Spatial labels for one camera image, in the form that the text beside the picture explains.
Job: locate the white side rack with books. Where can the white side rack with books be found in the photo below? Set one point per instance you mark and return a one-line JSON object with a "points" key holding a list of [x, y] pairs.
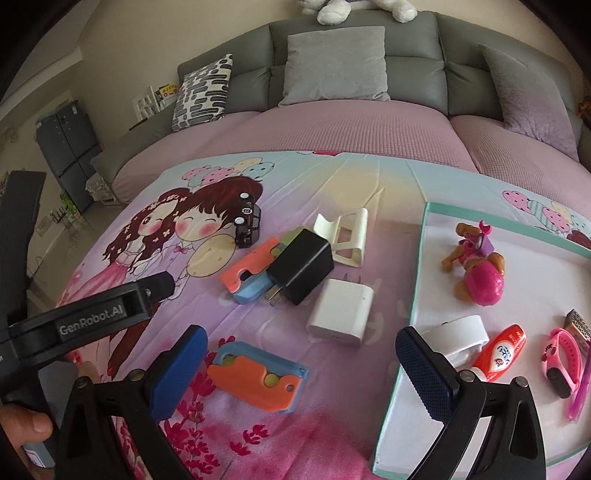
{"points": [[153, 101]]}

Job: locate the person's left hand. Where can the person's left hand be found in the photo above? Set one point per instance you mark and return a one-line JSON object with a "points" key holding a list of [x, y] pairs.
{"points": [[24, 426]]}

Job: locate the black white patterned cushion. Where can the black white patterned cushion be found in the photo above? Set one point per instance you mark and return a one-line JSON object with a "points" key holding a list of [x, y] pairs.
{"points": [[203, 95]]}

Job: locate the gold greek pattern lighter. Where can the gold greek pattern lighter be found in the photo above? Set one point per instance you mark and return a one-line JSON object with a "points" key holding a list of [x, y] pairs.
{"points": [[580, 331]]}

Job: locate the white round band gadget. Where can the white round band gadget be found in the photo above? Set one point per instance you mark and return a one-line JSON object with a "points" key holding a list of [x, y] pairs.
{"points": [[459, 340]]}

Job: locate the purple translucent lighter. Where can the purple translucent lighter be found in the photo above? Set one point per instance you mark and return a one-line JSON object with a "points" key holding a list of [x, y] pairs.
{"points": [[575, 409]]}

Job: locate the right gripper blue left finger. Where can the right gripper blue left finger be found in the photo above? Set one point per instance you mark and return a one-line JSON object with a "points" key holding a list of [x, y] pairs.
{"points": [[172, 371]]}

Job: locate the grey white husky plush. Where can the grey white husky plush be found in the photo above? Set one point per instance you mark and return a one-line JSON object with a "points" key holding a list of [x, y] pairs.
{"points": [[335, 12]]}

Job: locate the orange and blue toy cutter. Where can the orange and blue toy cutter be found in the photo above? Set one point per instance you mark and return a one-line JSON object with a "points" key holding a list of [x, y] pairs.
{"points": [[259, 378]]}

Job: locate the coral and blue toy cutter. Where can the coral and blue toy cutter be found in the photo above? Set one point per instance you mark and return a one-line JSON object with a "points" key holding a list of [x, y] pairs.
{"points": [[246, 279]]}

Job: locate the white power adapter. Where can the white power adapter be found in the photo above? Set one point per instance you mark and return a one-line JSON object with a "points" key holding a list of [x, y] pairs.
{"points": [[341, 312]]}

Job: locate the pink smart watch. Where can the pink smart watch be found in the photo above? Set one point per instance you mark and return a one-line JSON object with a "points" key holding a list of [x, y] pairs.
{"points": [[562, 363]]}

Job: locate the cartoon print table cloth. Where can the cartoon print table cloth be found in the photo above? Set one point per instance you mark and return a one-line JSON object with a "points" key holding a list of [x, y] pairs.
{"points": [[182, 223]]}

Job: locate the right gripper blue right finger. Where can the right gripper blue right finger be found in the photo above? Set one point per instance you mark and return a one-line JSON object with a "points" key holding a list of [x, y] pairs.
{"points": [[430, 373]]}

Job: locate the dark grey refrigerator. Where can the dark grey refrigerator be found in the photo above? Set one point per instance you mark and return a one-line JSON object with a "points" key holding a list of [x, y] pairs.
{"points": [[68, 143]]}

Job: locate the red white glue tube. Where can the red white glue tube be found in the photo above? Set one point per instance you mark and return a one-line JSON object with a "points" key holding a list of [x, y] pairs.
{"points": [[500, 354]]}

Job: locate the grey sofa with pink cover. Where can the grey sofa with pink cover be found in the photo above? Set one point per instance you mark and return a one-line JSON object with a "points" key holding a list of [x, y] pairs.
{"points": [[443, 109]]}

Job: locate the purple grey cushion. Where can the purple grey cushion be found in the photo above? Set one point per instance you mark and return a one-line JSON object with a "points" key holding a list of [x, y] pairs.
{"points": [[531, 102]]}

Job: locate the light grey cushion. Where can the light grey cushion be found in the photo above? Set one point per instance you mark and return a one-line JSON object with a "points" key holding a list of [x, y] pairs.
{"points": [[340, 64]]}

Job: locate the pink toy dog figure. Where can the pink toy dog figure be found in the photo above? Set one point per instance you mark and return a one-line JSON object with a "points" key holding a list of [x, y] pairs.
{"points": [[483, 281]]}

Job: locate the black power adapter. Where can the black power adapter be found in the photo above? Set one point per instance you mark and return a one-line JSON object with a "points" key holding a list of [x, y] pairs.
{"points": [[300, 267]]}

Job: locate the teal rimmed white tray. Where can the teal rimmed white tray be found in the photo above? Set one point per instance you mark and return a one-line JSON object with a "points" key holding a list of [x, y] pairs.
{"points": [[546, 277]]}

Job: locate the cream plastic phone stand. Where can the cream plastic phone stand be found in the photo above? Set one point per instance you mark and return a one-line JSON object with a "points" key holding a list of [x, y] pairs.
{"points": [[347, 236]]}

